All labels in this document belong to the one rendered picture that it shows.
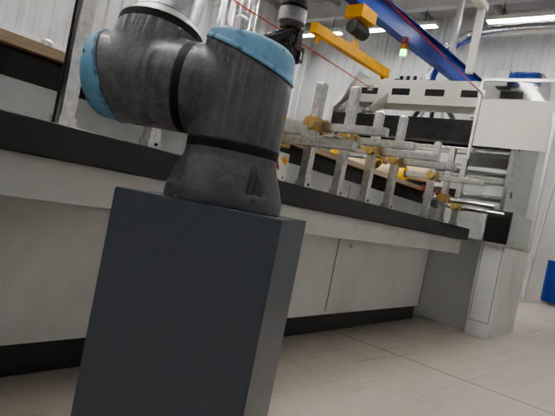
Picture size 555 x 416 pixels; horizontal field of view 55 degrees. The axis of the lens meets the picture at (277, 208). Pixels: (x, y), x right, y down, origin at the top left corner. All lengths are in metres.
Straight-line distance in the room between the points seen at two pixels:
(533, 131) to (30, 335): 3.19
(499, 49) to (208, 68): 10.55
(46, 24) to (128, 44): 8.50
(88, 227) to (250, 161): 0.94
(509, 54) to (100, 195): 10.18
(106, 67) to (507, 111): 3.31
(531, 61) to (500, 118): 7.11
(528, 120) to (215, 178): 3.26
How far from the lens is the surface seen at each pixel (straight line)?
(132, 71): 0.88
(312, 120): 2.03
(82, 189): 1.40
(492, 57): 11.25
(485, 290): 3.85
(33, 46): 1.51
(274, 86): 0.82
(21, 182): 1.32
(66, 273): 1.66
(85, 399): 0.86
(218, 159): 0.79
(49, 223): 1.60
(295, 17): 1.77
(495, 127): 3.93
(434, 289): 4.09
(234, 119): 0.80
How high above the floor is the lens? 0.62
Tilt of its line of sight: 1 degrees down
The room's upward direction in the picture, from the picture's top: 11 degrees clockwise
